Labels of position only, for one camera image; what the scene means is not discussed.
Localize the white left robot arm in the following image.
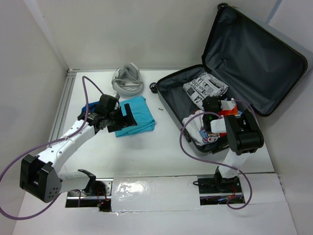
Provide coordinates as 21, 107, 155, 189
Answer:
20, 94, 137, 203

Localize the dark blue garment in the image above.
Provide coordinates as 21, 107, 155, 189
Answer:
81, 101, 99, 116

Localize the aluminium frame rail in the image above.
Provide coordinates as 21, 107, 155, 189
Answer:
48, 70, 76, 142

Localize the rainbow coloured garment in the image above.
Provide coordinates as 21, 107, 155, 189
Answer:
218, 100, 243, 116

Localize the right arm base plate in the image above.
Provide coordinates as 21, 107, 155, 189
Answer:
192, 176, 245, 206

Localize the grey coiled strap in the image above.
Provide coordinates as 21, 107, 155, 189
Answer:
111, 62, 144, 96

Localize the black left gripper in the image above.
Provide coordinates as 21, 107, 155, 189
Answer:
106, 103, 137, 133

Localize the white cartoon print garment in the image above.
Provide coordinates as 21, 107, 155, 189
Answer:
186, 116, 226, 146

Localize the grey open suitcase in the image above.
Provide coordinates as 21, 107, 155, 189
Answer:
149, 2, 309, 157

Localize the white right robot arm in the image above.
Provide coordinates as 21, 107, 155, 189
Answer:
202, 97, 264, 192

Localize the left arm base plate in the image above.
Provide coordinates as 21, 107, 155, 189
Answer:
65, 178, 113, 212

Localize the newspaper print garment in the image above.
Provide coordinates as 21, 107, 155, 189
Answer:
182, 72, 228, 110

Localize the light blue folded shirt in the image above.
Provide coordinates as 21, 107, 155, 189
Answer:
115, 95, 156, 138

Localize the white foil tape sheet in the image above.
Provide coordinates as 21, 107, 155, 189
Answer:
111, 176, 201, 212

